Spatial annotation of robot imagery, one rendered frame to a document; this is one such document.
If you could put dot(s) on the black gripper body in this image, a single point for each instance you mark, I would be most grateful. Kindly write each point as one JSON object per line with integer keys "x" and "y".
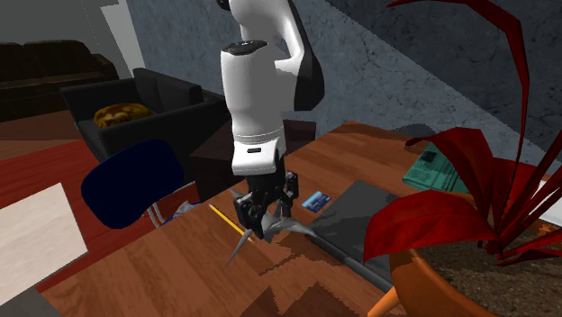
{"x": 264, "y": 188}

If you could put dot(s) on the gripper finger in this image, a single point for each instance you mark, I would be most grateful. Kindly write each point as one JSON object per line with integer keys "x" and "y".
{"x": 246, "y": 214}
{"x": 290, "y": 189}

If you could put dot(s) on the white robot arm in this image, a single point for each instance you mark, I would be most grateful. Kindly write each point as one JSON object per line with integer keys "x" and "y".
{"x": 250, "y": 92}

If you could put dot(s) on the yellow pencil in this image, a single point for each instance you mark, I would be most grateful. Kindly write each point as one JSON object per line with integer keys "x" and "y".
{"x": 224, "y": 218}

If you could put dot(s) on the blue card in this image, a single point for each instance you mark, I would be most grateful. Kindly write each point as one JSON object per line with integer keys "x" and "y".
{"x": 316, "y": 202}

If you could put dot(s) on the grey spiky star object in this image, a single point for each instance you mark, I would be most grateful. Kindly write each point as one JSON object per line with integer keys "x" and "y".
{"x": 287, "y": 227}

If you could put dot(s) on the dark grey laptop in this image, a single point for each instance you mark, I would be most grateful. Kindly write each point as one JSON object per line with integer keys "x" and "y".
{"x": 351, "y": 210}

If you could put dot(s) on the wooden table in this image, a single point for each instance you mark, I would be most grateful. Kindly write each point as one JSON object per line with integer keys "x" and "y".
{"x": 175, "y": 272}

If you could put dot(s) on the black armchair with yellow cushion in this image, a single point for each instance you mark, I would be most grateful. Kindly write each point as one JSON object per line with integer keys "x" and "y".
{"x": 175, "y": 118}

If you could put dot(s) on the dark blue chair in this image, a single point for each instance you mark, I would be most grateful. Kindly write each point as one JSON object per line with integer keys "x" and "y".
{"x": 131, "y": 184}

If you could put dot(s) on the red plant in orange pot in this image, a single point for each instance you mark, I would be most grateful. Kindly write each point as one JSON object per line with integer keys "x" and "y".
{"x": 423, "y": 219}

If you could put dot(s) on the green newspaper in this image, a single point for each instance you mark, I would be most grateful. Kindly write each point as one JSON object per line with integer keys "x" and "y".
{"x": 432, "y": 173}

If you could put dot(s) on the dark brown sofa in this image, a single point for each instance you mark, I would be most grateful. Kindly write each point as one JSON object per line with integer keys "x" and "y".
{"x": 44, "y": 70}

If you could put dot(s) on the white paper sheet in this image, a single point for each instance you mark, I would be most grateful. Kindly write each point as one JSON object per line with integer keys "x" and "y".
{"x": 552, "y": 206}

